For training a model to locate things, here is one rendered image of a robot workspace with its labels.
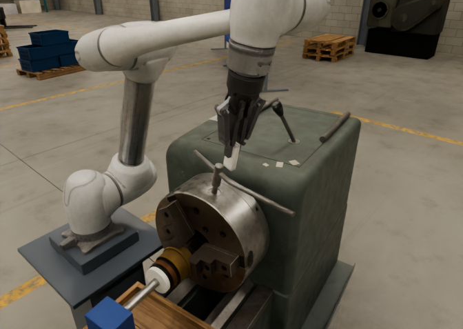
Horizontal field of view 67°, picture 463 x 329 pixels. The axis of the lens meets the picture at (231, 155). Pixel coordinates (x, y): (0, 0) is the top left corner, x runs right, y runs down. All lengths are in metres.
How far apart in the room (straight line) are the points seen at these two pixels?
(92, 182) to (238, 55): 0.87
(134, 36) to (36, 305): 1.93
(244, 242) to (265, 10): 0.53
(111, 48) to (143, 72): 0.21
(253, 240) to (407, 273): 1.86
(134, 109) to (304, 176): 0.63
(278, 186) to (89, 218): 0.76
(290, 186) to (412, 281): 1.79
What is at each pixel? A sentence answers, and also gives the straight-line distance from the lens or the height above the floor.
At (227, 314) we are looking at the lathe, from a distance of 1.11.
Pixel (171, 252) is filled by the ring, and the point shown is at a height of 1.12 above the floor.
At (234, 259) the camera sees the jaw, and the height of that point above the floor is 1.11.
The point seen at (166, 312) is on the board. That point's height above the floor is 0.88.
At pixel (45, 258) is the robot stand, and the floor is 0.75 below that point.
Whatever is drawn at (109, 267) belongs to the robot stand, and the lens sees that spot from 1.45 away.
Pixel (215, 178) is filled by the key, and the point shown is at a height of 1.28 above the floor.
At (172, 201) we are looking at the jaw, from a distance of 0.94.
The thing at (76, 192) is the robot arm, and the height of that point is 1.04.
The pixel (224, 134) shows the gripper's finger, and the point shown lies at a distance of 0.73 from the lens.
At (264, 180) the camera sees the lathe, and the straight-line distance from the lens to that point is 0.95.
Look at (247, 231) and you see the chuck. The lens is 0.89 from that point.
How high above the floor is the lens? 1.72
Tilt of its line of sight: 27 degrees down
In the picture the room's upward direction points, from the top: straight up
